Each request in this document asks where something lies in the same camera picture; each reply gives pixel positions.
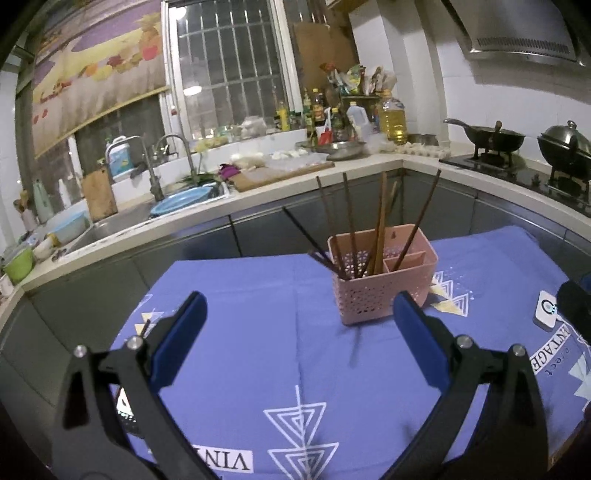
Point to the small white box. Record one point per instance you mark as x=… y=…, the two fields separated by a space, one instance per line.
x=546 y=313

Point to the black pot with lid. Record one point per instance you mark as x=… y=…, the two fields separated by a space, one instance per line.
x=567 y=151

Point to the brown wooden chopstick thin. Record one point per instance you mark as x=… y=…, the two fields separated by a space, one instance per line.
x=352 y=228

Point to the large wooden chopping board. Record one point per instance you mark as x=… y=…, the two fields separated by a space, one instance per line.
x=263 y=176

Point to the black gas stove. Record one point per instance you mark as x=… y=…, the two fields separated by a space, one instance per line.
x=514 y=169

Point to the blue printed tablecloth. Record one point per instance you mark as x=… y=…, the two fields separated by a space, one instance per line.
x=277 y=387

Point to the reddish brown chopstick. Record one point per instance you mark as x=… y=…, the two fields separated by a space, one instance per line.
x=331 y=223

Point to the steel kitchen faucet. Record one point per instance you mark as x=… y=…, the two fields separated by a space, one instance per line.
x=144 y=160

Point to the wooden cutting board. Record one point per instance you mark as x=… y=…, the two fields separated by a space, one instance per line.
x=98 y=193

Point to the black chopstick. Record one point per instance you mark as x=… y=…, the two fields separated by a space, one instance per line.
x=316 y=250

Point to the steel range hood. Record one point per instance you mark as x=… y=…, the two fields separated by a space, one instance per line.
x=533 y=31

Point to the steel bowl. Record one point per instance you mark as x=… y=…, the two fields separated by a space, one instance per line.
x=340 y=151

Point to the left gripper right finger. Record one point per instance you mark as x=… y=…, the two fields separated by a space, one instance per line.
x=510 y=439

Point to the green plastic bowl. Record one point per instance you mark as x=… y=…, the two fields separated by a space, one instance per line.
x=18 y=264

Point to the black wok with handle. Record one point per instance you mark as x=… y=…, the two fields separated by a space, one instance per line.
x=495 y=138

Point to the yellow cooking oil bottle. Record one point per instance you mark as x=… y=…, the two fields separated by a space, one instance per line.
x=392 y=117

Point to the fruit pattern window blind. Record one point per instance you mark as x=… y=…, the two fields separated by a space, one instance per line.
x=102 y=57

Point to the blue detergent jug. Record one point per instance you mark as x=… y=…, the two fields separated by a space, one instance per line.
x=119 y=156

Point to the dark brown wooden chopstick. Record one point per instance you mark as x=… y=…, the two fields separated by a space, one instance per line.
x=418 y=216

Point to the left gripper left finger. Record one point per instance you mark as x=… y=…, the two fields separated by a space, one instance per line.
x=88 y=439

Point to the blue plastic basin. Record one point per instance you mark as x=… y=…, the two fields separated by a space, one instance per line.
x=183 y=199

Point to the pink perforated utensil basket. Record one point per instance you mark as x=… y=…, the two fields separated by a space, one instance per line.
x=409 y=264

